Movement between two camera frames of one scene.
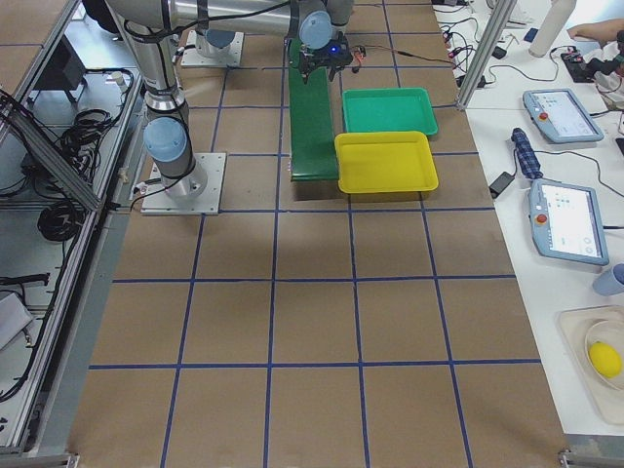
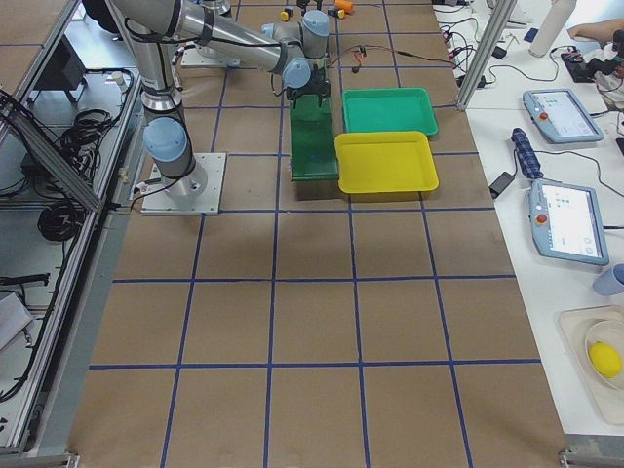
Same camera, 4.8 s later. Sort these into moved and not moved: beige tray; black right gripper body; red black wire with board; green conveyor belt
Moved: black right gripper body
Not moved: beige tray; green conveyor belt; red black wire with board
